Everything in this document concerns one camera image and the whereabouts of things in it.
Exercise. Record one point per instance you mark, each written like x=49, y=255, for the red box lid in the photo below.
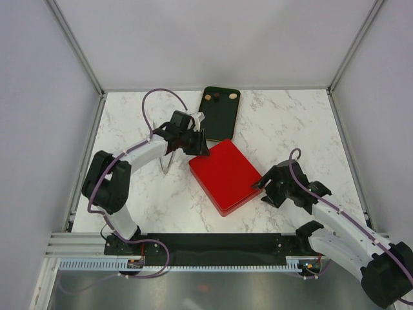
x=224, y=157

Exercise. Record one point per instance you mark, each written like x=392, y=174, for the dark green tray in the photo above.
x=220, y=114

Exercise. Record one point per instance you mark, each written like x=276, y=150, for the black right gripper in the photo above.
x=271, y=198

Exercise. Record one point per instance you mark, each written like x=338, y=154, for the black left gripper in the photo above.
x=201, y=148

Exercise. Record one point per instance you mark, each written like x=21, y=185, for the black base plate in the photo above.
x=206, y=249

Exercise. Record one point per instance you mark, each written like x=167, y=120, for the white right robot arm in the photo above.
x=383, y=268

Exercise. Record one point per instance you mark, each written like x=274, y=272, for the white slotted cable duct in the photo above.
x=125, y=265

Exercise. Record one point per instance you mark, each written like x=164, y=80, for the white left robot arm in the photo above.
x=107, y=181

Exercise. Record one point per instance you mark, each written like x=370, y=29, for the red chocolate box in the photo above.
x=228, y=191

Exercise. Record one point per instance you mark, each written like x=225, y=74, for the metal tongs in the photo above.
x=167, y=164

